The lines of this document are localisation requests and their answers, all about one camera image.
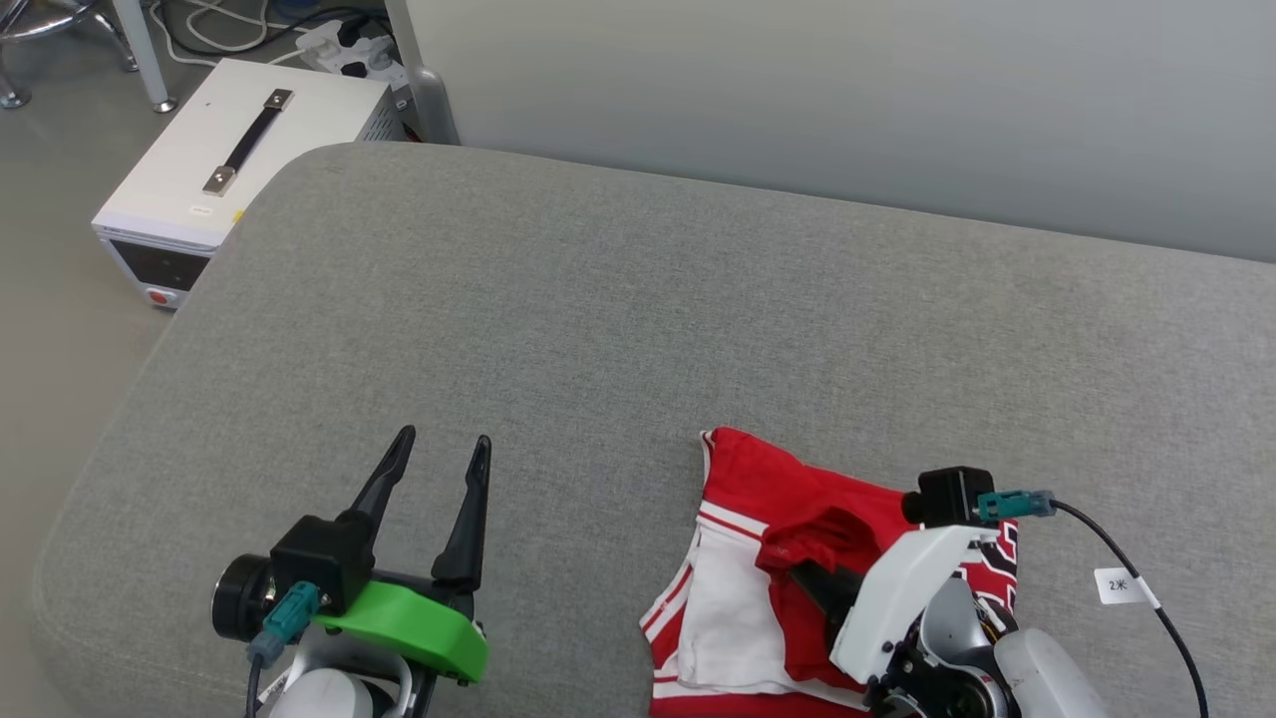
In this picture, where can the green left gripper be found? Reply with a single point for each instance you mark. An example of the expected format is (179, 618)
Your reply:
(419, 623)

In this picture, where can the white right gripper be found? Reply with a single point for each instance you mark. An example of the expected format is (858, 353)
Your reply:
(887, 598)

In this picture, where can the red white basketball jersey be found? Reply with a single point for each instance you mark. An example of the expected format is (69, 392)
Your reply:
(768, 479)

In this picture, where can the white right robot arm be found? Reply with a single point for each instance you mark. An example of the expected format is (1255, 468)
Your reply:
(1047, 678)

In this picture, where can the white power supply box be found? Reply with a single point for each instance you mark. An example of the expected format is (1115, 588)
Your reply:
(319, 120)

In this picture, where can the grey partition foot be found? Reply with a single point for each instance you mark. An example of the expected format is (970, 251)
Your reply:
(431, 100)

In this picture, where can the white power strip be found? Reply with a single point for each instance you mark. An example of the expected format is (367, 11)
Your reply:
(319, 45)

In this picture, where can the white partition panel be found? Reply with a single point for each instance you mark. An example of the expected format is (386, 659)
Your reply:
(847, 90)

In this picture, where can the white table leg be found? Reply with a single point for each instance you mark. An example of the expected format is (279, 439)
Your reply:
(140, 50)

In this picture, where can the chrome chair base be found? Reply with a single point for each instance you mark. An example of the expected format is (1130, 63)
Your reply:
(50, 20)

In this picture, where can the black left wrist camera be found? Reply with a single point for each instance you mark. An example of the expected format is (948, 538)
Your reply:
(319, 558)

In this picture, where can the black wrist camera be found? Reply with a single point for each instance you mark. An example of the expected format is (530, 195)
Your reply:
(319, 558)
(952, 496)

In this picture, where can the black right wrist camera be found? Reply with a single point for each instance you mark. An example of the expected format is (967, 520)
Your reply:
(952, 496)

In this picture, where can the teal left camera connector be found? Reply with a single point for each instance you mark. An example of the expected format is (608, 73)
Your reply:
(284, 618)

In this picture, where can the teal camera connector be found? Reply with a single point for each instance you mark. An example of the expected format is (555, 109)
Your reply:
(284, 618)
(1012, 505)

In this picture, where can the teal right camera connector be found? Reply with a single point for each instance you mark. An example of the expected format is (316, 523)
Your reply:
(1012, 505)

